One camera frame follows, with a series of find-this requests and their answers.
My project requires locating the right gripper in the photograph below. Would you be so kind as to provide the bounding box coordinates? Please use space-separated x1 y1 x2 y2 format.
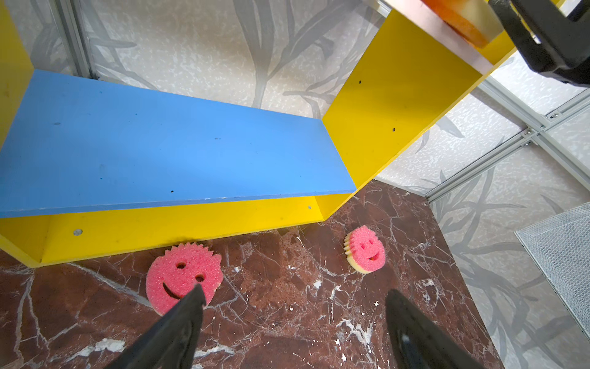
489 0 589 87

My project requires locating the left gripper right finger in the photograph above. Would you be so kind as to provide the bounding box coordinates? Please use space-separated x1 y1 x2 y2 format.
386 289 482 369

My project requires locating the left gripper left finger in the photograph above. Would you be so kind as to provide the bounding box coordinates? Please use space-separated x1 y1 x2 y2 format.
107 284 206 368

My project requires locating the pink smiley sponge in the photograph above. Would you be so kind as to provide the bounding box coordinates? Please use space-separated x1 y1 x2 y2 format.
146 243 224 316
344 225 386 274

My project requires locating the orange yellow sponge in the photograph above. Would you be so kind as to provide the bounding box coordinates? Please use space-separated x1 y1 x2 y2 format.
422 0 503 48

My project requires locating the pink top shelf board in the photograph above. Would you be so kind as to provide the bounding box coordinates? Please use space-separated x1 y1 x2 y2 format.
381 0 493 75

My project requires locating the blue lower shelf board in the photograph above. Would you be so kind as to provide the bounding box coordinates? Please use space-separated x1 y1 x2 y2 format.
1 71 355 218

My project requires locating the white wire mesh basket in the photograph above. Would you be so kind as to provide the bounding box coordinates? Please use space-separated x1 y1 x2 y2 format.
515 203 589 337

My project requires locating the aluminium enclosure frame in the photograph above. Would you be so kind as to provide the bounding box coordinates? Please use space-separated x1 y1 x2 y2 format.
76 1 582 195

